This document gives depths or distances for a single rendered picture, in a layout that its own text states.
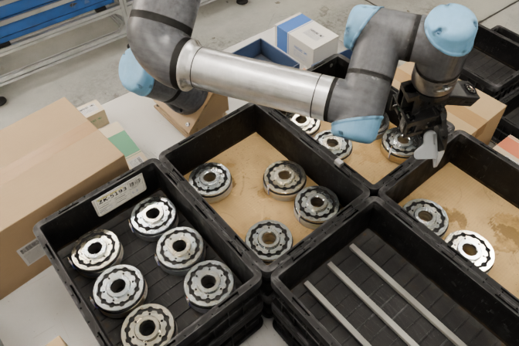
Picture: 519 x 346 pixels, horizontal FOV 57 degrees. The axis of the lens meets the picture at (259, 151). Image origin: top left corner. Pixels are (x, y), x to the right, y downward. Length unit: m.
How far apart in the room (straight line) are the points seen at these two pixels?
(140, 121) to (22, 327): 0.68
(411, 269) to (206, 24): 2.47
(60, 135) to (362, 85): 0.80
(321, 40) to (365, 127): 0.94
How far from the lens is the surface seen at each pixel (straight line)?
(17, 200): 1.20
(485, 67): 2.21
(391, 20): 0.79
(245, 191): 1.16
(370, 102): 0.77
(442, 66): 0.80
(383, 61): 0.78
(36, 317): 1.26
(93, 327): 0.94
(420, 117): 0.93
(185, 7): 0.89
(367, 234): 1.11
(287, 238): 1.05
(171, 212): 1.11
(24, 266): 1.27
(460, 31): 0.77
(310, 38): 1.69
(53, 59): 2.97
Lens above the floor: 1.75
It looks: 48 degrees down
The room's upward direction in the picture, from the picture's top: 2 degrees counter-clockwise
